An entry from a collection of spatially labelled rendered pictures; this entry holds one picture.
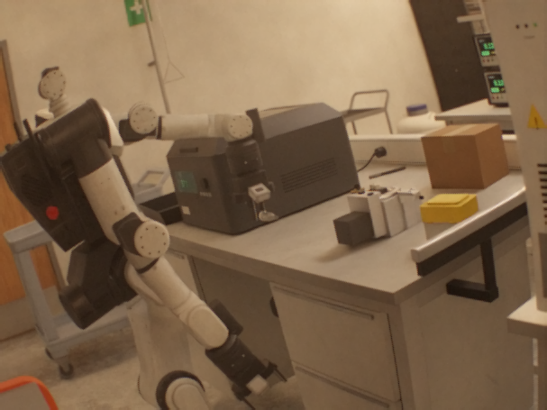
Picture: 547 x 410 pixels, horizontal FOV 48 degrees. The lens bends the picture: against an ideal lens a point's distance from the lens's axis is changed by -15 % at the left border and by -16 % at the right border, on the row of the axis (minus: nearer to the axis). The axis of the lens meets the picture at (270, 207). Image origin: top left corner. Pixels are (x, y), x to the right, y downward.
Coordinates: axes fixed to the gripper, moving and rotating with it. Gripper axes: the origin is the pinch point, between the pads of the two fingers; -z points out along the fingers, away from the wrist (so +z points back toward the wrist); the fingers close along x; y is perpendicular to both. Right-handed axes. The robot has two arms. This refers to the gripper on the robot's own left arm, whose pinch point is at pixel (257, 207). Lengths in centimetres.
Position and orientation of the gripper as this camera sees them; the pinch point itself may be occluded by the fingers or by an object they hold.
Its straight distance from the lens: 193.0
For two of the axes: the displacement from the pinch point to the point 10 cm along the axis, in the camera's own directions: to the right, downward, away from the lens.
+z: -2.5, -9.5, -2.0
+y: 4.8, 0.6, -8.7
